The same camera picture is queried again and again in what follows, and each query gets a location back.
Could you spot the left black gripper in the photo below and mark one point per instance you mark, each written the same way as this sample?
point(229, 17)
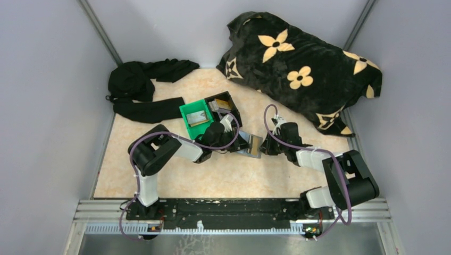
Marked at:
point(239, 144)

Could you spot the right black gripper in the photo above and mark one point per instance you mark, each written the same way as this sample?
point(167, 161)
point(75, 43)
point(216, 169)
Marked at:
point(266, 147)

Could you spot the green plastic bin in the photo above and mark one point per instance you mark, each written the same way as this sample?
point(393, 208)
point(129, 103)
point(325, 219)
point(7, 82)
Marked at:
point(194, 131)

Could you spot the gold VIP card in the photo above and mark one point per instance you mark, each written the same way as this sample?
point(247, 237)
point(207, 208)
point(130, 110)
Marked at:
point(223, 104)

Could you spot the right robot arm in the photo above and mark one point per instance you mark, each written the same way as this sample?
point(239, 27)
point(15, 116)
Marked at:
point(349, 180)

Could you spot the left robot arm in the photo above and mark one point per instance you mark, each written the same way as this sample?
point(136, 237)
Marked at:
point(152, 151)

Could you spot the cards in black bin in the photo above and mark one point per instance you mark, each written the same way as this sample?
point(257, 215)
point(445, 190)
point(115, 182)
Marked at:
point(213, 106)

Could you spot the black plastic bin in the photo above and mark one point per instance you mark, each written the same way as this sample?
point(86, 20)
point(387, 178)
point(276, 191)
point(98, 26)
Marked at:
point(217, 116)

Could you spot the black floral plush blanket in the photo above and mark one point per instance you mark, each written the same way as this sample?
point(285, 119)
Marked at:
point(299, 70)

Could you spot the black cloth garment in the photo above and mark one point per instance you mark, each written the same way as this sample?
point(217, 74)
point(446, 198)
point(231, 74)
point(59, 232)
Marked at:
point(132, 90)

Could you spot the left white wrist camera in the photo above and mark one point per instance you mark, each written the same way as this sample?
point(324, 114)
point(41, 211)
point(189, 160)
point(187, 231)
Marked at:
point(227, 122)

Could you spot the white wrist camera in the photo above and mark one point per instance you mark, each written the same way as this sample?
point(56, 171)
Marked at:
point(278, 121)
point(227, 122)

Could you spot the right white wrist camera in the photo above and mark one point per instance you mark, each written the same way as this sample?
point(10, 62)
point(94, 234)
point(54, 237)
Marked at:
point(278, 121)

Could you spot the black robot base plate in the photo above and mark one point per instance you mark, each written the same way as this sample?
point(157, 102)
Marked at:
point(226, 214)

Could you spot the aluminium frame rail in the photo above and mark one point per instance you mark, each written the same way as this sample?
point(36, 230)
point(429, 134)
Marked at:
point(108, 216)

